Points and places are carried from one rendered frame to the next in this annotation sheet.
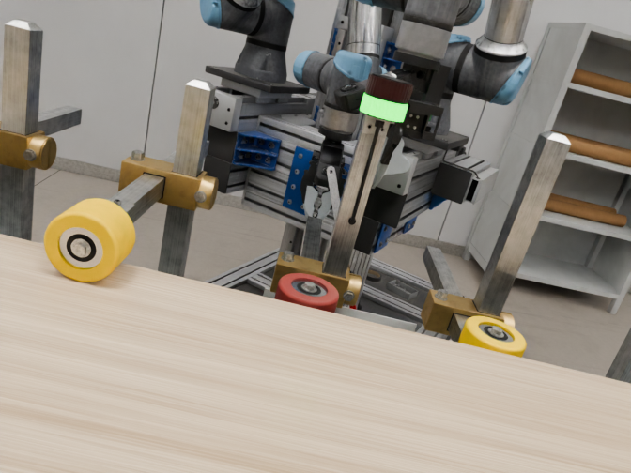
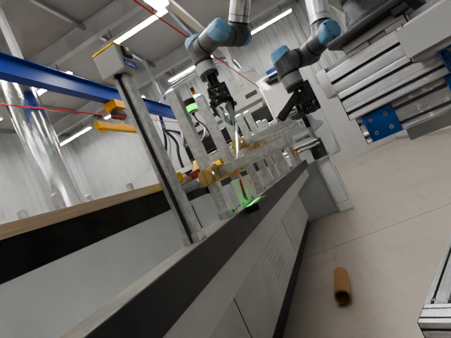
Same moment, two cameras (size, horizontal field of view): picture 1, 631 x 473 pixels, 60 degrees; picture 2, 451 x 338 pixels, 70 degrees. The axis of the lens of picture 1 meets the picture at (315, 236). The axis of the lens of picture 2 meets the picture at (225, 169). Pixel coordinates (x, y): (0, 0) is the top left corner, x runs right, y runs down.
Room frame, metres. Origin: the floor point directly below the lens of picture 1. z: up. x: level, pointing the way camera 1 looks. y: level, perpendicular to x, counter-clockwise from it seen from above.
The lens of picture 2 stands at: (1.22, -1.24, 0.79)
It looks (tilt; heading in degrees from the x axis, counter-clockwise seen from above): 3 degrees up; 111
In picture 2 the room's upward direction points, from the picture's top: 25 degrees counter-clockwise
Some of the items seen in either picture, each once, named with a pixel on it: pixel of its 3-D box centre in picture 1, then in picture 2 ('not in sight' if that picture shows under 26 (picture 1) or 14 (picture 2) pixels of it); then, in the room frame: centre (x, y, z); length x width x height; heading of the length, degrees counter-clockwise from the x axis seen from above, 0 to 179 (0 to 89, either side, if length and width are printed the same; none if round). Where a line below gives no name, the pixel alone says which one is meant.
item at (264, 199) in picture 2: not in sight; (260, 204); (0.85, -0.11, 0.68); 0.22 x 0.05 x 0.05; 93
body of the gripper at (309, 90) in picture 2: (329, 157); (303, 99); (1.13, 0.01, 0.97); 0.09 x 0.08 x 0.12; 3
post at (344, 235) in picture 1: (344, 234); (223, 148); (0.78, -0.04, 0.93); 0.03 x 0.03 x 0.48; 3
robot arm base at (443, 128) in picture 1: (424, 107); (367, 7); (1.42, -0.18, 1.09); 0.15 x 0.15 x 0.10
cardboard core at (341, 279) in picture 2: not in sight; (341, 284); (0.85, 0.56, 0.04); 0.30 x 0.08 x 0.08; 93
